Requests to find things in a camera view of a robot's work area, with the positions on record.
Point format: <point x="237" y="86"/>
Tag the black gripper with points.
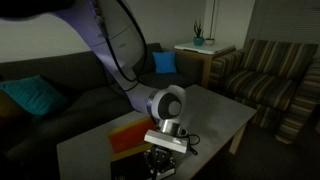
<point x="160" y="156"/>

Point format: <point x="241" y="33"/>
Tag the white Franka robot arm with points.
<point x="106" y="46"/>

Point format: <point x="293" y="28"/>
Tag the red book with yellow spine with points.
<point x="128" y="140"/>

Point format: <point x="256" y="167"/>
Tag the grey coffee table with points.
<point x="216" y="113"/>

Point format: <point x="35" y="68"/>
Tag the blue cushion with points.
<point x="164" y="62"/>

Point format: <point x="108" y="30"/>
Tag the dark grey patterned sofa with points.
<point x="73" y="100"/>

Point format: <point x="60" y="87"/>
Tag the wooden side table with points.
<point x="206" y="66"/>

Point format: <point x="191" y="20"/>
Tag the white tray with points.
<point x="206" y="49"/>

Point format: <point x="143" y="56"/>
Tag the teal pot with plant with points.
<point x="198" y="41"/>

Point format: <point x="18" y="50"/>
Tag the striped armchair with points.
<point x="266" y="86"/>

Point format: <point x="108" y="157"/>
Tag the small white pot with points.
<point x="209" y="41"/>

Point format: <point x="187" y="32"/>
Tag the teal cushion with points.
<point x="33" y="96"/>

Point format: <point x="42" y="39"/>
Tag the dark yellow cushion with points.
<point x="8" y="110"/>

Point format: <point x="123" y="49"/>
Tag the window blinds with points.
<point x="286" y="20"/>

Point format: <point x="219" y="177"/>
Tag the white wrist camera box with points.
<point x="165" y="140"/>

